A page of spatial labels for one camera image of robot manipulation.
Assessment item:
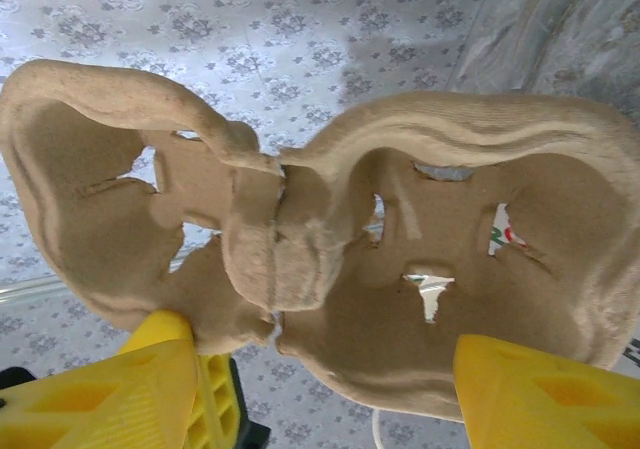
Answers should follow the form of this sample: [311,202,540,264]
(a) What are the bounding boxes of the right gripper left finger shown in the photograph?
[0,309,246,449]

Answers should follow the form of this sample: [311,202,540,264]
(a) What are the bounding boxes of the brown pulp cup carrier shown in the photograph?
[0,58,640,423]

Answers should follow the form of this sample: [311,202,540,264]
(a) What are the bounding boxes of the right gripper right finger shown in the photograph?
[452,333,640,449]

